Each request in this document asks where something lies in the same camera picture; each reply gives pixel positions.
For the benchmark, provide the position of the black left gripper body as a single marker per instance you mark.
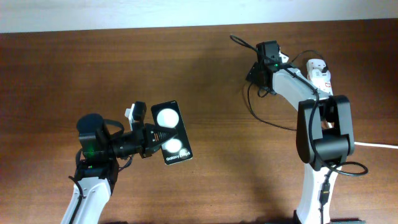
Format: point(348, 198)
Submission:
point(130, 142)

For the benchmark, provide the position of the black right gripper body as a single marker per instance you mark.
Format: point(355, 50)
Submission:
point(252, 75)

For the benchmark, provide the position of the black smartphone with lit screen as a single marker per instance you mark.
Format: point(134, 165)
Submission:
point(168, 120)

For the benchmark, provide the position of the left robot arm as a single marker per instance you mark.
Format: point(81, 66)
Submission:
point(106, 149)

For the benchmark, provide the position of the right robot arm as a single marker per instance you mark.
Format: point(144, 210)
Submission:
point(324, 132)

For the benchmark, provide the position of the white USB charger plug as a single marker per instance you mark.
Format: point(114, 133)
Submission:
point(318, 69)

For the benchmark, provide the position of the white power strip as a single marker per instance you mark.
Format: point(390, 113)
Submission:
point(321, 80)

